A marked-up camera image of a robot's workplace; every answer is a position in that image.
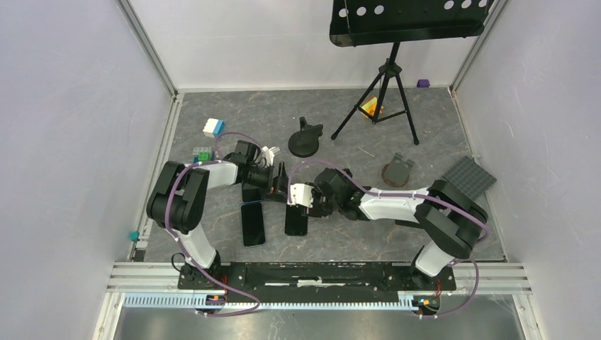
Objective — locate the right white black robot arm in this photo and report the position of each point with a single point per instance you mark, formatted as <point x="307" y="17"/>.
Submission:
<point x="453" y="222"/>

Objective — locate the black round-base phone stand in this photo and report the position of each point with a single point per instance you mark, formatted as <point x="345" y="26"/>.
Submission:
<point x="305" y="142"/>

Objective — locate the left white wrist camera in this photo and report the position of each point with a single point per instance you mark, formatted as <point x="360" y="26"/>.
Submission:
<point x="270" y="153"/>

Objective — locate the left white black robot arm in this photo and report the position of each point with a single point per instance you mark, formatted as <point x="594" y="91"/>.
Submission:
<point x="178" y="199"/>

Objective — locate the blue-edged black smartphone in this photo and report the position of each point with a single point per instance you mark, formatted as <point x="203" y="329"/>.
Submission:
<point x="251" y="194"/>

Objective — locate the black music stand tripod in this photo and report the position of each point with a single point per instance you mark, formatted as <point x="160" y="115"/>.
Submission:
<point x="361" y="23"/>

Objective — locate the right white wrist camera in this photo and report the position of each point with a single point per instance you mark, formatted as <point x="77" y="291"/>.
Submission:
<point x="300" y="194"/>

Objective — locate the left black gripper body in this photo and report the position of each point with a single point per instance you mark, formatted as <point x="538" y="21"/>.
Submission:
<point x="273" y="185"/>

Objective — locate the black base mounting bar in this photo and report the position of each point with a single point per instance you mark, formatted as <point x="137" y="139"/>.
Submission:
<point x="337" y="282"/>

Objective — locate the grey studded baseplate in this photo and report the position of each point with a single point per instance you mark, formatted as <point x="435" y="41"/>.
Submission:
<point x="469" y="178"/>

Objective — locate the purple block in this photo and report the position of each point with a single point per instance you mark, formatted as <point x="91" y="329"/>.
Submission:
<point x="423" y="83"/>

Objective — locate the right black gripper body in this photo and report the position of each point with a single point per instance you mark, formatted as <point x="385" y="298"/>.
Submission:
<point x="322" y="207"/>

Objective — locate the white and blue blocks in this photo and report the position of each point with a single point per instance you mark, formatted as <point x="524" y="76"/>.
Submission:
<point x="213" y="127"/>

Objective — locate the green white blue blocks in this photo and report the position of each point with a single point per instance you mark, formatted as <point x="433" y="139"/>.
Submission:
<point x="203" y="154"/>

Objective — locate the orange yellow block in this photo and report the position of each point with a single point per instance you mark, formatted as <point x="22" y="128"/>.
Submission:
<point x="368" y="107"/>

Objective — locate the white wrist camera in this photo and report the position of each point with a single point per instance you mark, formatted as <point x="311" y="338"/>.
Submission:
<point x="300" y="194"/>
<point x="270" y="153"/>

